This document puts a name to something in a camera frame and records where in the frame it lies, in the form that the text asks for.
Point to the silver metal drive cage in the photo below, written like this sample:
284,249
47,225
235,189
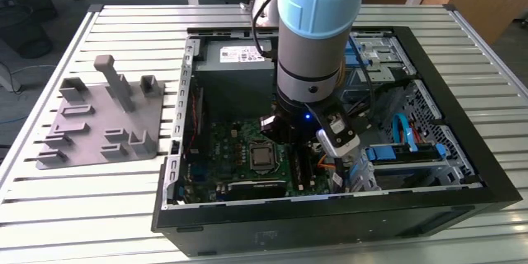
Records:
387,75
412,166

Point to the green motherboard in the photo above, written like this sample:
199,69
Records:
231,140

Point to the black graphics card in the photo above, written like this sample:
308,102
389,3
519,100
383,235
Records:
255,189

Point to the grey power supply unit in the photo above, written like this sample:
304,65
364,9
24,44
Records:
231,91

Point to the hard disk in blue carrier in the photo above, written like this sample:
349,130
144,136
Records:
381,152

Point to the glossy black wrist camera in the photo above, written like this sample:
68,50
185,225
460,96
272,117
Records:
273,129

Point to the black PC case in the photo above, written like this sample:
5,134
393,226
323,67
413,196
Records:
288,233

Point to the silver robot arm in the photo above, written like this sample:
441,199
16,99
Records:
313,44

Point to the grey parts rack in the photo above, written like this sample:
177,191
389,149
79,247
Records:
99,121

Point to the black bin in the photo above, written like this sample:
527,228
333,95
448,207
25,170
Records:
24,29

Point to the blue plastic drive bracket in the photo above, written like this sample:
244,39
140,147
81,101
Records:
356,60

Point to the silver CPU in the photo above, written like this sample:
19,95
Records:
261,156

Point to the blue board connector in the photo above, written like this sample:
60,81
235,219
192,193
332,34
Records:
197,172

